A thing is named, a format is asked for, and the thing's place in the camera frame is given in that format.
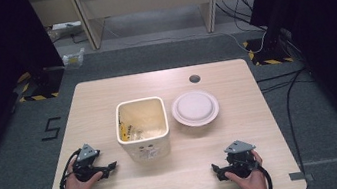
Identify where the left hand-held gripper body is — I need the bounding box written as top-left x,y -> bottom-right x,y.
69,140 -> 112,185

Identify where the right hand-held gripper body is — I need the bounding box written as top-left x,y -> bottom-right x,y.
222,137 -> 262,182

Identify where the cream square trash bin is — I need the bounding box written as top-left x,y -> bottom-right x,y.
110,94 -> 175,166

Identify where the person's right hand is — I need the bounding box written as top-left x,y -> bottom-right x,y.
221,147 -> 270,189

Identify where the yellow wrapper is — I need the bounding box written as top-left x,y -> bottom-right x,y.
116,112 -> 137,143

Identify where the white crumpled paper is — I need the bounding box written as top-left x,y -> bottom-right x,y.
133,125 -> 167,142

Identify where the grey tape strip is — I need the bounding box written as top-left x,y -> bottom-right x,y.
287,169 -> 314,185

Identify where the black stand base striped tape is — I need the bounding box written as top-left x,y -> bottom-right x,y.
14,65 -> 69,105
241,32 -> 296,70

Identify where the clear plastic bag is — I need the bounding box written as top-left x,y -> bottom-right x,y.
60,46 -> 88,71

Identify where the white power strip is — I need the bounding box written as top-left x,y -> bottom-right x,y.
51,19 -> 83,32

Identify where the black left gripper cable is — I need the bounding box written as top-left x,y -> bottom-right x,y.
52,148 -> 88,189

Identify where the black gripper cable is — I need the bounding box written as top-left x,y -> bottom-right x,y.
255,162 -> 275,189
52,148 -> 88,189

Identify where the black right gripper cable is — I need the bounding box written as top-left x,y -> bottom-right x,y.
255,162 -> 275,189

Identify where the white cable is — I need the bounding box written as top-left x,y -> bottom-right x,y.
105,2 -> 269,76

